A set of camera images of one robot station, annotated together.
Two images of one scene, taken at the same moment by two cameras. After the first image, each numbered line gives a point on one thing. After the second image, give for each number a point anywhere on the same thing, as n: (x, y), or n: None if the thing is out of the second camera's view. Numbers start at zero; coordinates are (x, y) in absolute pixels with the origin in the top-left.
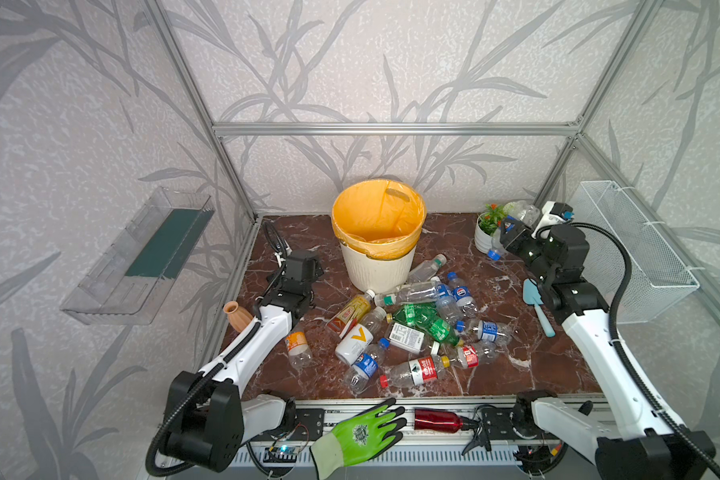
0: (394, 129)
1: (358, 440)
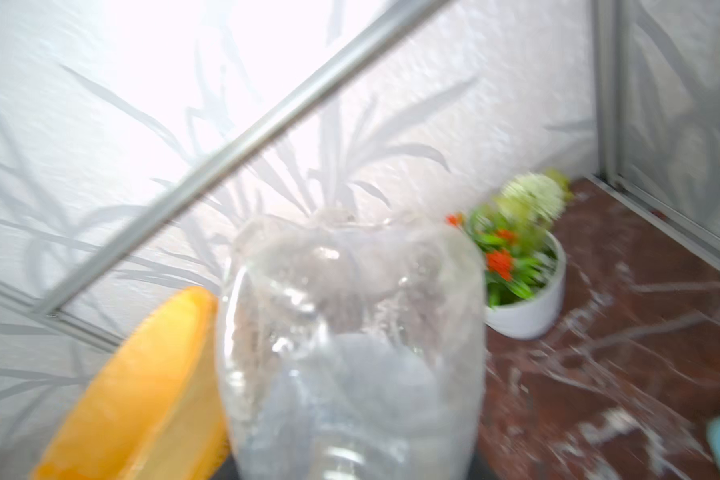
0: (400, 23)
1: None
